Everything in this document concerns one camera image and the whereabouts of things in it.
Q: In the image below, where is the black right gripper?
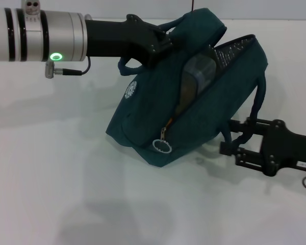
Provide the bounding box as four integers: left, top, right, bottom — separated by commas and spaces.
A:
219, 116, 306, 178

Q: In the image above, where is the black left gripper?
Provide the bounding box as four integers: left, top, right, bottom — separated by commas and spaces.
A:
86, 14, 176, 69

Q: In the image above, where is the clear container with blue rim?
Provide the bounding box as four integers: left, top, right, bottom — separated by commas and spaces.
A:
175, 55, 217, 114

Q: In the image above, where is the teal fabric zipper bag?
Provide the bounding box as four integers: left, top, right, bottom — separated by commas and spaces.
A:
106, 7, 270, 168

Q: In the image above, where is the silver zipper pull ring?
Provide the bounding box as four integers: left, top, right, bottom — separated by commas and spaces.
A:
152, 127, 173, 155

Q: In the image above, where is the left arm connector cable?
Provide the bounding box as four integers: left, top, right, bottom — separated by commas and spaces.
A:
44, 56, 91, 79

